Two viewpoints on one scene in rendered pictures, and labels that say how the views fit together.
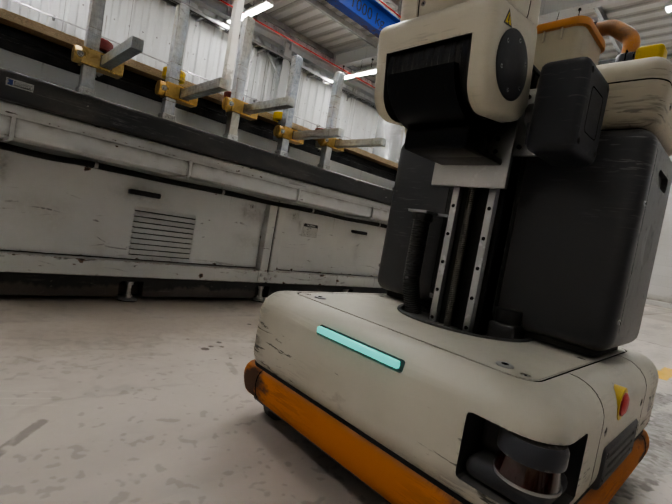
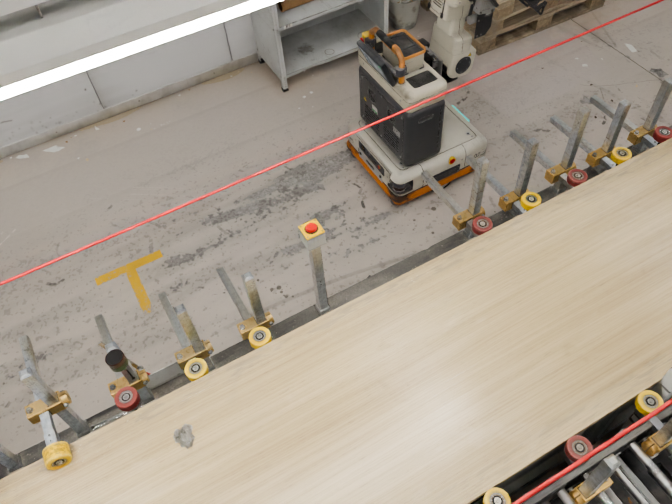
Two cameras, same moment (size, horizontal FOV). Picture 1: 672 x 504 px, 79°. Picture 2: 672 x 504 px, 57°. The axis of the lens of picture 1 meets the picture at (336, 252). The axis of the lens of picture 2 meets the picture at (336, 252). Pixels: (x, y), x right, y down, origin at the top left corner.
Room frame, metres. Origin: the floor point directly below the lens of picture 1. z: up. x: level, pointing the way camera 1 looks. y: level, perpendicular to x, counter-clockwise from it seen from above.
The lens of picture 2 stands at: (3.74, 0.12, 2.86)
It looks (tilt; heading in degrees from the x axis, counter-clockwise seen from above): 53 degrees down; 199
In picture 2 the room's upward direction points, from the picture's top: 6 degrees counter-clockwise
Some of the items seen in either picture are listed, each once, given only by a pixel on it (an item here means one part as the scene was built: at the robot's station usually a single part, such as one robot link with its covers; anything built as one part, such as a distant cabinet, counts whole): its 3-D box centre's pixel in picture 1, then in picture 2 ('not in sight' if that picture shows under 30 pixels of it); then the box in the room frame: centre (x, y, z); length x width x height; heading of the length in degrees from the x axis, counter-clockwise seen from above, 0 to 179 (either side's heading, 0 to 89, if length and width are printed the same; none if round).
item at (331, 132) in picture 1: (305, 135); (497, 186); (1.76, 0.21, 0.80); 0.43 x 0.03 x 0.04; 44
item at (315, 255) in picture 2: not in sight; (318, 277); (2.49, -0.40, 0.93); 0.05 x 0.05 x 0.45; 44
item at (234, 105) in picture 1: (240, 108); (560, 171); (1.64, 0.47, 0.83); 0.14 x 0.06 x 0.05; 134
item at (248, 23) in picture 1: (239, 79); (570, 151); (1.62, 0.49, 0.94); 0.04 x 0.04 x 0.48; 44
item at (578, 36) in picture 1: (536, 67); (403, 52); (0.96, -0.38, 0.87); 0.23 x 0.15 x 0.11; 44
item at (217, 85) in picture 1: (193, 93); (583, 144); (1.41, 0.57, 0.80); 0.43 x 0.03 x 0.04; 44
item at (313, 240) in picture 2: not in sight; (312, 235); (2.49, -0.40, 1.18); 0.07 x 0.07 x 0.08; 44
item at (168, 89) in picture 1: (176, 94); (601, 155); (1.47, 0.65, 0.80); 0.14 x 0.06 x 0.05; 134
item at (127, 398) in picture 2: not in sight; (130, 403); (3.10, -0.92, 0.85); 0.08 x 0.08 x 0.11
